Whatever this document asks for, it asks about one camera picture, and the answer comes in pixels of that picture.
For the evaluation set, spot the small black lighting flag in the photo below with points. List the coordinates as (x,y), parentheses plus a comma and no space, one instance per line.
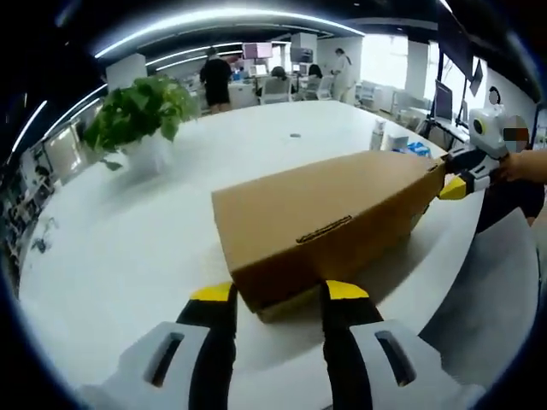
(477,77)

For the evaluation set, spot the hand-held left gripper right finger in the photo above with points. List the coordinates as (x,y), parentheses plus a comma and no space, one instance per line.
(367,376)

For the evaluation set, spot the short ceiling light strip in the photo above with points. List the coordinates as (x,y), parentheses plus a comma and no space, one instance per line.
(30,126)

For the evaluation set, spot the person's right hand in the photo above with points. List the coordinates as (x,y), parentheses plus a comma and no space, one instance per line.
(515,168)

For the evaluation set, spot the blue floral tissue pack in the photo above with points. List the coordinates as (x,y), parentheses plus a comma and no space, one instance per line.
(419,149)

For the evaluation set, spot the pink display screen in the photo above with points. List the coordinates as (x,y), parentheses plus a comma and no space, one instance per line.
(257,50)

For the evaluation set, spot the white office chair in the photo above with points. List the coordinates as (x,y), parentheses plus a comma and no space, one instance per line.
(277,91)
(319,89)

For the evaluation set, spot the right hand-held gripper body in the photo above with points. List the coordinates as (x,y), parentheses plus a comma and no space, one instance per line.
(489,136)

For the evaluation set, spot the brown cardboard shoe box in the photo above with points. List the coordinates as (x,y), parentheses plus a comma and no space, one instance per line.
(320,205)

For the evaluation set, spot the dark computer monitor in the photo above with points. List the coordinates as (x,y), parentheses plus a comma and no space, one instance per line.
(301,55)

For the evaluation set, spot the long ceiling light strip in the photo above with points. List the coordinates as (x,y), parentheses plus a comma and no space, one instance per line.
(222,19)

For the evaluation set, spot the large desk monitor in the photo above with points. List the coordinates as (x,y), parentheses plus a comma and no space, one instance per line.
(443,100)

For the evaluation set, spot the large black lighting flag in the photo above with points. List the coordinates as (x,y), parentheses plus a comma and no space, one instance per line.
(455,42)

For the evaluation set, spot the dark cloth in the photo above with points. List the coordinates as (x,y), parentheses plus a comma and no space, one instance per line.
(504,209)

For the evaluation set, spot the green plant in white pot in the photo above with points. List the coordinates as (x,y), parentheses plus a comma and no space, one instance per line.
(141,111)

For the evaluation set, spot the small leafy twig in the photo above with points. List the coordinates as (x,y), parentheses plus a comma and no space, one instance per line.
(42,235)

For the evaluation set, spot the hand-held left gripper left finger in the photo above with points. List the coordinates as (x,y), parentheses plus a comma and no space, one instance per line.
(149,376)

